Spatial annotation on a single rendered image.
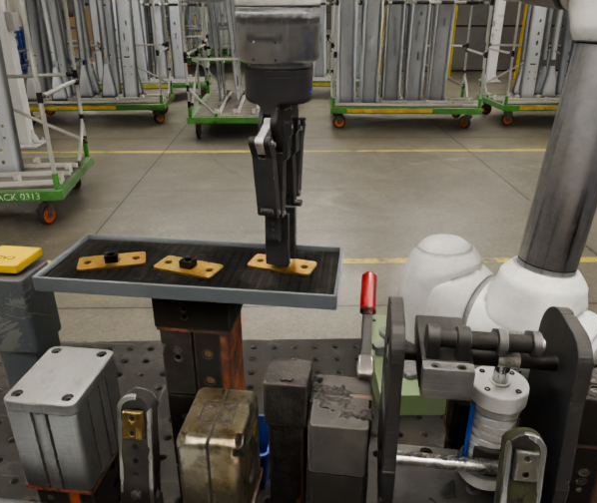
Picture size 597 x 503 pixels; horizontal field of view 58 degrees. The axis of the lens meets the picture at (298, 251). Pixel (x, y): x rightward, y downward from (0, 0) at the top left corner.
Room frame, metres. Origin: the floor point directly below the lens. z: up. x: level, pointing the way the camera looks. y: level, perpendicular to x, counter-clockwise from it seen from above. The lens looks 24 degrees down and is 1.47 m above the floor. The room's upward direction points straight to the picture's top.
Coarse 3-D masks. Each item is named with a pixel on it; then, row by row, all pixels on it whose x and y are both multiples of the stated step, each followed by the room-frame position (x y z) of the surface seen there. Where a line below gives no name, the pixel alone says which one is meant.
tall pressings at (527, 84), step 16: (528, 16) 7.91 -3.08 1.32; (544, 16) 7.62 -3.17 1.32; (560, 16) 7.68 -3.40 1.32; (528, 32) 7.67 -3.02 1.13; (544, 32) 7.93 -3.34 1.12; (560, 32) 7.71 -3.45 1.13; (528, 48) 7.62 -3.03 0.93; (544, 48) 7.90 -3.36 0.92; (528, 64) 7.57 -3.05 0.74; (560, 64) 7.90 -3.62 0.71; (528, 80) 7.55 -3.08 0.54; (544, 80) 7.65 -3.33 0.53; (560, 80) 7.86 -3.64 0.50; (528, 96) 7.54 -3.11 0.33; (544, 96) 7.60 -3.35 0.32
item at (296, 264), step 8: (256, 256) 0.65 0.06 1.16; (264, 256) 0.65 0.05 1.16; (248, 264) 0.62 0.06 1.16; (256, 264) 0.62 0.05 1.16; (264, 264) 0.62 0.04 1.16; (272, 264) 0.62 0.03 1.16; (296, 264) 0.62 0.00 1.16; (304, 264) 0.62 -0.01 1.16; (312, 264) 0.62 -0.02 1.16; (288, 272) 0.60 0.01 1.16; (296, 272) 0.60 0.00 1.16; (304, 272) 0.60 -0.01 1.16
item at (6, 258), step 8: (0, 248) 0.68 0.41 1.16; (8, 248) 0.68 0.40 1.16; (16, 248) 0.68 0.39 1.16; (24, 248) 0.68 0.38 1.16; (32, 248) 0.68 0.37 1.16; (40, 248) 0.68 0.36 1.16; (0, 256) 0.65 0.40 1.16; (8, 256) 0.65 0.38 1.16; (16, 256) 0.65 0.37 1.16; (24, 256) 0.65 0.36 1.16; (32, 256) 0.66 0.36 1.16; (0, 264) 0.63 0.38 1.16; (8, 264) 0.63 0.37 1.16; (16, 264) 0.63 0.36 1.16; (24, 264) 0.64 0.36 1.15; (16, 272) 0.63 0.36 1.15
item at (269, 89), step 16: (256, 80) 0.60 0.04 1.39; (272, 80) 0.59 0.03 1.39; (288, 80) 0.59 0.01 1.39; (304, 80) 0.60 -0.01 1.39; (256, 96) 0.60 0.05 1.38; (272, 96) 0.59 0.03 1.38; (288, 96) 0.59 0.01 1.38; (304, 96) 0.60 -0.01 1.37; (272, 112) 0.59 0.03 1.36; (288, 112) 0.62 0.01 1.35; (272, 128) 0.59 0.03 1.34
